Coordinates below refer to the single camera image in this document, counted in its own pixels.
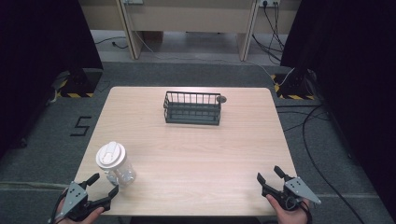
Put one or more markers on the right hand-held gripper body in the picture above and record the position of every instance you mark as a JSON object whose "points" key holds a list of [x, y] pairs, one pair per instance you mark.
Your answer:
{"points": [[299, 188]]}

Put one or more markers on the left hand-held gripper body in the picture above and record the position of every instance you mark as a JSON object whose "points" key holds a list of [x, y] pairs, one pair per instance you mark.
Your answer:
{"points": [[74, 195]]}

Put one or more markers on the clear cup with white lid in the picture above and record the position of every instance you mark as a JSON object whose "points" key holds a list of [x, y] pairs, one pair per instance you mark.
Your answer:
{"points": [[114, 164]]}

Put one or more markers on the person's left hand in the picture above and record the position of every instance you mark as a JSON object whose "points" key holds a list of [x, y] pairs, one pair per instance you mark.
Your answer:
{"points": [[90, 216]]}

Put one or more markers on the person's right hand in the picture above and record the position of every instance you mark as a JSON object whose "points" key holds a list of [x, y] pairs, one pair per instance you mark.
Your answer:
{"points": [[288, 215]]}

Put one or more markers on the black stand base hazard tape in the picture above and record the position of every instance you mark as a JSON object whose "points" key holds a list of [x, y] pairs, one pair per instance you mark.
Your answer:
{"points": [[79, 84], [294, 88]]}

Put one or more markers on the small round grey disc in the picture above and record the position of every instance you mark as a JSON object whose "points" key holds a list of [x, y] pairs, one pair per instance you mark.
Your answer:
{"points": [[221, 99]]}

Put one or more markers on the black curtain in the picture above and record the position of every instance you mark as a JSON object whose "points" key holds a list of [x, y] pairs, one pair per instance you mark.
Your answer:
{"points": [[355, 77], [40, 62]]}

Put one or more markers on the pale wooden desk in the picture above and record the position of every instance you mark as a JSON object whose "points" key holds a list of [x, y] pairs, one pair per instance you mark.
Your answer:
{"points": [[190, 15]]}

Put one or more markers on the white wall socket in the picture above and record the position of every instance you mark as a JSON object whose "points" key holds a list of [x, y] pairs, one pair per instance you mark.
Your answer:
{"points": [[133, 1], [269, 2]]}

